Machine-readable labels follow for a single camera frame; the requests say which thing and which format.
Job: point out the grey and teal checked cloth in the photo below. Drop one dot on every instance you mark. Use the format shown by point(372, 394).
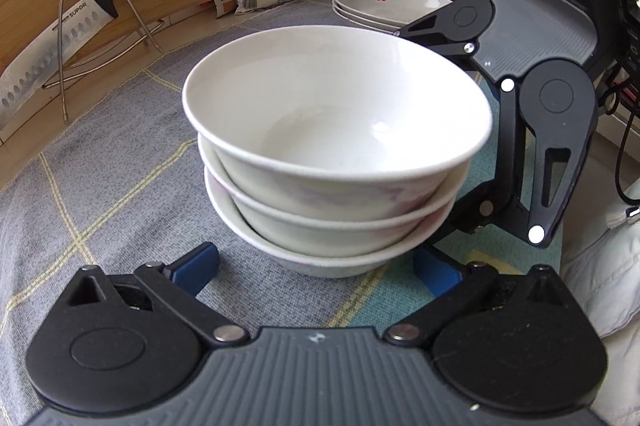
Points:
point(125, 156)

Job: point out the white plate with fruit print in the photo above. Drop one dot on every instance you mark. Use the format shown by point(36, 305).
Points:
point(370, 27)
point(370, 4)
point(357, 19)

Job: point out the white bowl with pink flowers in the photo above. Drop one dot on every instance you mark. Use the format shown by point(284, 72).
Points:
point(330, 267)
point(340, 106)
point(310, 231)

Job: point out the person's white jacket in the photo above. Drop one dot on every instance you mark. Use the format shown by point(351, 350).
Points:
point(610, 281)

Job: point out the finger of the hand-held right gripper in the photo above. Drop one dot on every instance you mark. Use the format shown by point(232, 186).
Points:
point(507, 146)
point(425, 26)

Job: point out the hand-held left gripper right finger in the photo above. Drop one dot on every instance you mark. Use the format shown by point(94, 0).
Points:
point(440, 275)

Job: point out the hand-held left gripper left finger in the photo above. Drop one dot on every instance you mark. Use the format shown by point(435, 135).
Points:
point(197, 263)

